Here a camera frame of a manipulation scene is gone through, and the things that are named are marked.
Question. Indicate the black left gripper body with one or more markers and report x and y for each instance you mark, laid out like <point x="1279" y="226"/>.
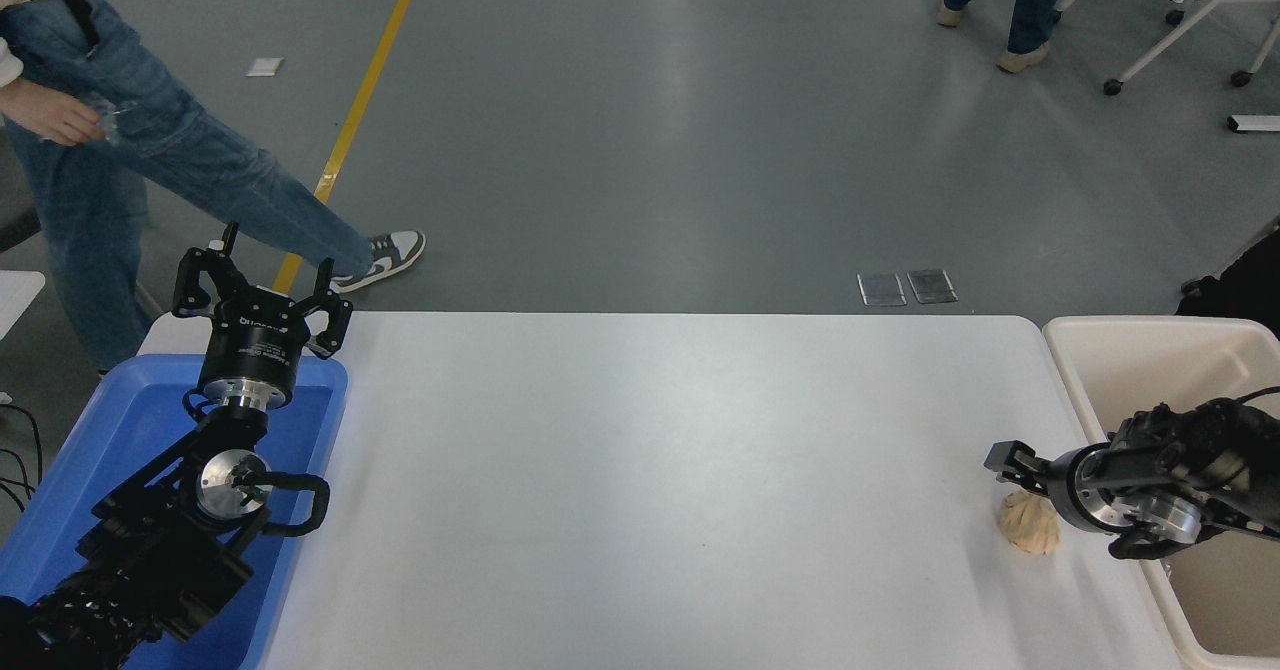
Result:
<point x="255" y="345"/>

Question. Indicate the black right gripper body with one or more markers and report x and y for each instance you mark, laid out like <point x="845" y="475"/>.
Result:
<point x="1063" y="490"/>

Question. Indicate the tan paper ball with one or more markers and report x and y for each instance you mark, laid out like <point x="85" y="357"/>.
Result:
<point x="1030" y="528"/>

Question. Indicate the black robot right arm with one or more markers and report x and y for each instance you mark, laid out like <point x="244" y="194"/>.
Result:
<point x="1190" y="460"/>

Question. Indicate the person's hand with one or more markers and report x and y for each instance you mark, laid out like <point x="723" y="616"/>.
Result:
<point x="55" y="115"/>

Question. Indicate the large pale bin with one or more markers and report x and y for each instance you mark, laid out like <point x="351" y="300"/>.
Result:
<point x="1140" y="370"/>

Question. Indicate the blue plastic tray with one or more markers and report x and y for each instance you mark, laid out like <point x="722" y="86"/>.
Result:
<point x="120" y="420"/>

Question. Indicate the white side table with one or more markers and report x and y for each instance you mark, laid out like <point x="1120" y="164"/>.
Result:
<point x="15" y="300"/>

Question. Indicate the metal floor plate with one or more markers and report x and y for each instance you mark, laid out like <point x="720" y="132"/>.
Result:
<point x="932" y="286"/>
<point x="881" y="289"/>

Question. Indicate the white floor bar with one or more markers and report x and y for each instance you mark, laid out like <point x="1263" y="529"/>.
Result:
<point x="1255" y="122"/>

